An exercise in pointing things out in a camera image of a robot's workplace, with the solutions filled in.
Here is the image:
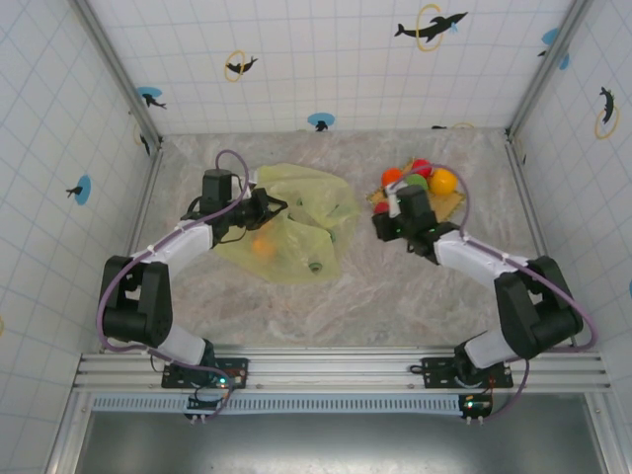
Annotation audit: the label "yellow translucent plastic bag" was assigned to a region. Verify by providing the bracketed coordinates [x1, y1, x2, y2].
[214, 162, 361, 285]

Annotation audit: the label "yellow round fruit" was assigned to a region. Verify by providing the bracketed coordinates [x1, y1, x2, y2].
[428, 168, 458, 197]

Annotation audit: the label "bamboo slat mat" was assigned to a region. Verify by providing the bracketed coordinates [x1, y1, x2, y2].
[365, 156, 470, 223]

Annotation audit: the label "blue circle seal sticker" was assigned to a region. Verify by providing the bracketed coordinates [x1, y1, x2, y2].
[306, 112, 336, 133]

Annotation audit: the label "small circuit board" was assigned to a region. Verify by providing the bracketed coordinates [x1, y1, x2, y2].
[185, 389, 233, 424]
[457, 392, 494, 425]

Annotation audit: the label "grey steel panel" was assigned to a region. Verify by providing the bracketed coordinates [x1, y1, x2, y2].
[78, 412, 606, 474]

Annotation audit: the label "blue circle animal sticker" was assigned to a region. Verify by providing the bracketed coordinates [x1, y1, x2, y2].
[536, 27, 572, 71]

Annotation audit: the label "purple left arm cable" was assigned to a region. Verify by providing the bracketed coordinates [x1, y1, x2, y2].
[96, 149, 254, 421]

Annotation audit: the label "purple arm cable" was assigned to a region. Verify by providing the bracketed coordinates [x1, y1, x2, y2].
[383, 165, 599, 424]
[96, 149, 254, 421]

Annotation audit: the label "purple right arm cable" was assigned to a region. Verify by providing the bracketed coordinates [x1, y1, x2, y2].
[383, 165, 599, 424]

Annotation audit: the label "aluminium side rail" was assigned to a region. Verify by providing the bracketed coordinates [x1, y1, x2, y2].
[504, 130, 579, 353]
[122, 145, 167, 258]

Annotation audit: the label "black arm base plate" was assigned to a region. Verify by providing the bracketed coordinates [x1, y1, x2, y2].
[161, 355, 251, 390]
[420, 355, 514, 390]

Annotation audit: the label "aluminium mounting rail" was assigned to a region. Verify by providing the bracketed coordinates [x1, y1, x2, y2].
[72, 345, 613, 395]

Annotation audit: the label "aluminium frame post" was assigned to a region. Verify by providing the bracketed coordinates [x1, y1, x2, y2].
[506, 0, 592, 139]
[68, 0, 165, 152]

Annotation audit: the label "white slotted cable duct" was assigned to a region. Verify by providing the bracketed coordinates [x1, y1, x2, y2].
[90, 393, 470, 415]

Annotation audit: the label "yellow ring seal sticker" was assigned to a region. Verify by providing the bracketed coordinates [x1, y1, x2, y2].
[593, 86, 621, 140]

